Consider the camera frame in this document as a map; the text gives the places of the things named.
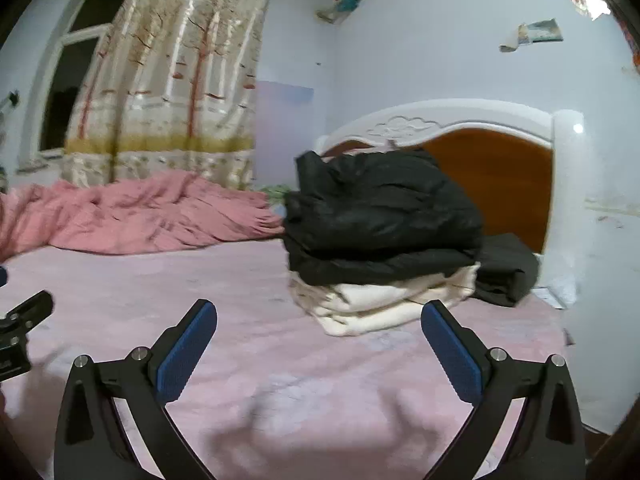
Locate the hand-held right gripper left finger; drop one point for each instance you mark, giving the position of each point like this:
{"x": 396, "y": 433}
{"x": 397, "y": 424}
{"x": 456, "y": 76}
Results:
{"x": 185, "y": 355}

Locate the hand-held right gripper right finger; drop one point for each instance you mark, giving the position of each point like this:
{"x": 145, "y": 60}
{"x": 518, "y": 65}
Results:
{"x": 452, "y": 355}

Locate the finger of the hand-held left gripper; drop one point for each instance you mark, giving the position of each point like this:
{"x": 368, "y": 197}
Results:
{"x": 32, "y": 310}
{"x": 2, "y": 276}

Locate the black padded jacket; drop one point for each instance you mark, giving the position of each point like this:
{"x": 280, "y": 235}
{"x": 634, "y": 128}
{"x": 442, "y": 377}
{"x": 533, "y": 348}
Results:
{"x": 380, "y": 215}

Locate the folded white clothes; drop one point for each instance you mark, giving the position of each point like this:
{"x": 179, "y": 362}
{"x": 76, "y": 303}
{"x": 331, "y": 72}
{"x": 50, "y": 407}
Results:
{"x": 370, "y": 305}

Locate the folded dark cloth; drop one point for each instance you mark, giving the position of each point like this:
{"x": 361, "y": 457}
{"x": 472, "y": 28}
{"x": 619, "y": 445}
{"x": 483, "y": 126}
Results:
{"x": 505, "y": 270}

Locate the pink quilt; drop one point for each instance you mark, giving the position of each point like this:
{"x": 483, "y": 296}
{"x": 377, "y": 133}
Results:
{"x": 140, "y": 215}

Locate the white and wooden headboard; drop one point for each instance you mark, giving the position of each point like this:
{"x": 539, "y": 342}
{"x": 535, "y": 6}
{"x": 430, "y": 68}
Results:
{"x": 490, "y": 185}

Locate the green cloth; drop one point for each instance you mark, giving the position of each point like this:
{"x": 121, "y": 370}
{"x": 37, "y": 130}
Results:
{"x": 275, "y": 194}

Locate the white framed window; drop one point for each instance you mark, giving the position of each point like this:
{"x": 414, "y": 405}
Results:
{"x": 65, "y": 90}

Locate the tree print curtain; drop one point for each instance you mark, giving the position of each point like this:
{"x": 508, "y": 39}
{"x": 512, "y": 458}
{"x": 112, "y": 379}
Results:
{"x": 175, "y": 85}

